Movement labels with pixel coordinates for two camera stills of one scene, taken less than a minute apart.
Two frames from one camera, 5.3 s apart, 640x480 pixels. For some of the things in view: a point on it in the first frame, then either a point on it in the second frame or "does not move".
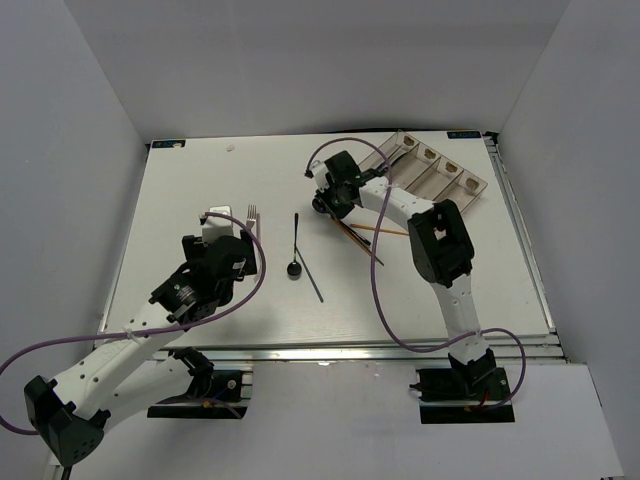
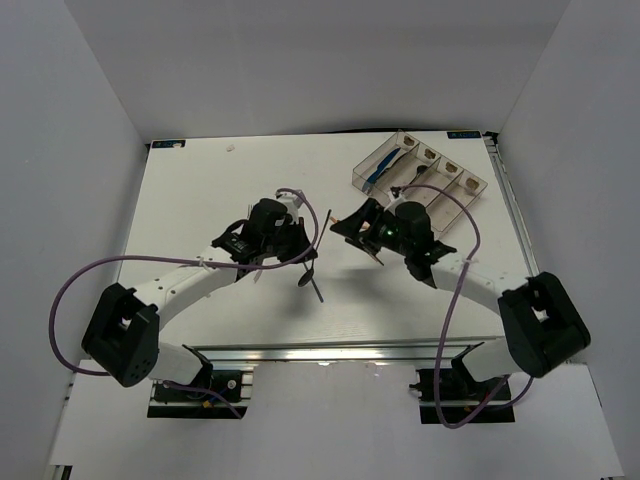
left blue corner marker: (167, 143) does not move
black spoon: (318, 205) -> (420, 170)
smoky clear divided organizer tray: (424, 172) does not move
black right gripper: (339, 213) -> (373, 214)
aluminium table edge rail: (353, 352) does not move
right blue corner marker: (463, 134) does not move
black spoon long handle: (294, 269) -> (309, 276)
